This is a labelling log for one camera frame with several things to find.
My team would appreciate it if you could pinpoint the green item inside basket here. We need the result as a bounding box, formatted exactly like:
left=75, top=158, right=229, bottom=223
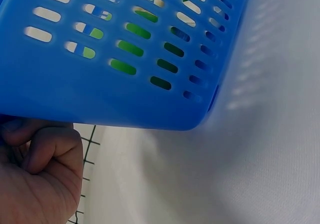
left=83, top=0, right=211, bottom=90

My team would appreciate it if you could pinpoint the person's left hand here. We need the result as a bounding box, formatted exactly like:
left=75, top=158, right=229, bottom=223
left=0, top=114, right=84, bottom=224

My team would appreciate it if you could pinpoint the blue perforated plastic basket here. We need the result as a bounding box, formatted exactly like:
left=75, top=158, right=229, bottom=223
left=0, top=0, right=260, bottom=131

